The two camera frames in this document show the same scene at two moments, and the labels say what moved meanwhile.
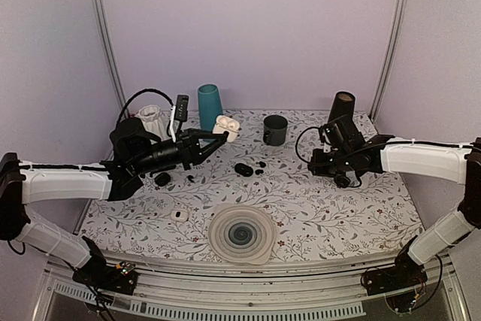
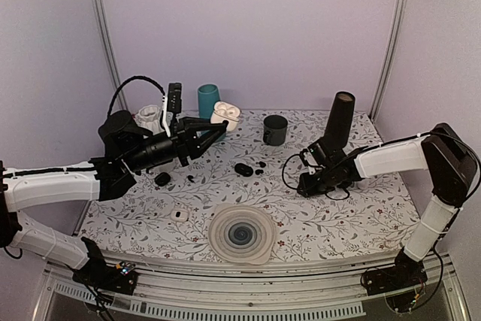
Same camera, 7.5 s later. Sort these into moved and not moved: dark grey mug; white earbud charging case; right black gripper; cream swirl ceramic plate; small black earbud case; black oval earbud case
Moved: right black gripper; white earbud charging case
Not moved: black oval earbud case; dark grey mug; small black earbud case; cream swirl ceramic plate
